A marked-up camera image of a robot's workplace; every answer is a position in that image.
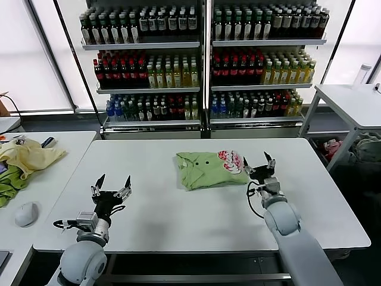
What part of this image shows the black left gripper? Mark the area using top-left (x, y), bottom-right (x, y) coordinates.
top-left (90, 174), bottom-right (132, 223)

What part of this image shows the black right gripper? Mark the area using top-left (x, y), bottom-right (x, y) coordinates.
top-left (243, 151), bottom-right (278, 182)

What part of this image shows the light green t-shirt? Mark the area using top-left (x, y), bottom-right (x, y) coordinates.
top-left (173, 150), bottom-right (251, 192)

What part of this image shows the black laundry basket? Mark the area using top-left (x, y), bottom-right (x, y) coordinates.
top-left (309, 136), bottom-right (361, 167)

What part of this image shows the pink garment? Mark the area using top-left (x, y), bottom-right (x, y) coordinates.
top-left (323, 139), bottom-right (343, 160)

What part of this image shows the dark blue white item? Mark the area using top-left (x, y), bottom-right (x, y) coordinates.
top-left (40, 136), bottom-right (57, 149)

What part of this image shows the pale yellow garment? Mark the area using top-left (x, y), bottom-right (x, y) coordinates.
top-left (0, 139), bottom-right (68, 181)

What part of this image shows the white computer mouse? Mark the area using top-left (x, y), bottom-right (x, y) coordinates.
top-left (14, 201), bottom-right (40, 229)

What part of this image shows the red cap cola bottle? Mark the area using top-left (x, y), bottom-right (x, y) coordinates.
top-left (238, 57), bottom-right (248, 86)
top-left (112, 61), bottom-right (121, 89)
top-left (255, 57), bottom-right (264, 86)
top-left (120, 61), bottom-right (130, 89)
top-left (138, 61), bottom-right (148, 89)
top-left (229, 58), bottom-right (239, 86)
top-left (103, 61), bottom-right (113, 89)
top-left (246, 57), bottom-right (256, 86)
top-left (211, 58), bottom-right (222, 86)
top-left (93, 60), bottom-right (104, 89)
top-left (221, 58), bottom-right (230, 86)
top-left (129, 61), bottom-right (139, 89)

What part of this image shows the crumpled green garment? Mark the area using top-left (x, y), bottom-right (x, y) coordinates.
top-left (0, 163), bottom-right (29, 209)

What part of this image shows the grey-green garment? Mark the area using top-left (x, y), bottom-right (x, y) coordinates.
top-left (354, 132), bottom-right (381, 163)

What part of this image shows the metal bottle shelf rack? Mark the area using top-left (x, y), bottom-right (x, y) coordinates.
top-left (79, 0), bottom-right (209, 141)
top-left (205, 0), bottom-right (328, 139)

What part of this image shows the dark flat device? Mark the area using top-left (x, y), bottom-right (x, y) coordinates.
top-left (0, 250), bottom-right (13, 271)

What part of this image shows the black slanted pole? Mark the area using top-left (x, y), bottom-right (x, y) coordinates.
top-left (302, 0), bottom-right (357, 133)
top-left (53, 0), bottom-right (104, 133)

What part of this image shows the translucent plastic cylinder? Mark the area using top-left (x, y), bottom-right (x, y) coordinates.
top-left (352, 64), bottom-right (373, 90)

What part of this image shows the green cap dark bottle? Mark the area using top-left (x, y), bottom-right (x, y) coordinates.
top-left (233, 11), bottom-right (243, 42)
top-left (263, 11), bottom-right (273, 41)
top-left (129, 13), bottom-right (140, 45)
top-left (100, 14), bottom-right (111, 45)
top-left (110, 14), bottom-right (121, 45)
top-left (223, 11), bottom-right (234, 42)
top-left (253, 11), bottom-right (263, 42)
top-left (90, 14), bottom-right (101, 46)
top-left (214, 11), bottom-right (224, 42)
top-left (81, 15), bottom-right (92, 46)
top-left (243, 11), bottom-right (254, 42)
top-left (120, 14), bottom-right (130, 45)

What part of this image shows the brown cardboard box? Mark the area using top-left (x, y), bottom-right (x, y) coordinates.
top-left (0, 91), bottom-right (11, 117)

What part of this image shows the beige label dark bottle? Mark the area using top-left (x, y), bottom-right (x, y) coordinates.
top-left (291, 10), bottom-right (302, 39)
top-left (282, 10), bottom-right (292, 40)
top-left (273, 10), bottom-right (283, 40)
top-left (310, 10), bottom-right (320, 39)
top-left (301, 10), bottom-right (311, 39)
top-left (319, 10), bottom-right (330, 39)

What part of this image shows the white cap dark bottle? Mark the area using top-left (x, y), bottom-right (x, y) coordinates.
top-left (157, 11), bottom-right (167, 38)
top-left (148, 12), bottom-right (158, 38)
top-left (139, 12), bottom-right (149, 38)
top-left (177, 11), bottom-right (188, 38)
top-left (168, 11), bottom-right (179, 38)
top-left (187, 10), bottom-right (198, 38)

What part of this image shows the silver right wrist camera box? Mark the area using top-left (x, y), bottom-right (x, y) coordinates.
top-left (260, 177), bottom-right (280, 197)

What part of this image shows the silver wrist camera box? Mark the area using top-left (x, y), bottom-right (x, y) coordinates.
top-left (260, 177), bottom-right (280, 197)
top-left (76, 210), bottom-right (99, 232)

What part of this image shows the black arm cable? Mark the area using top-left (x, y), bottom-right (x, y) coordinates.
top-left (246, 181), bottom-right (266, 218)

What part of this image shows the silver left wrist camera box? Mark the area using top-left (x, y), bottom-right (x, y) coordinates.
top-left (76, 210), bottom-right (99, 232)

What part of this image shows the black looped wrist cable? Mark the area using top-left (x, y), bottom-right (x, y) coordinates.
top-left (52, 219), bottom-right (78, 235)

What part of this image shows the white metal frame table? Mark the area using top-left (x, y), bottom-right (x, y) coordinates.
top-left (299, 84), bottom-right (381, 173)

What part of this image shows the thin black cable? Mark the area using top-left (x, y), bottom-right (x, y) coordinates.
top-left (0, 92), bottom-right (23, 135)

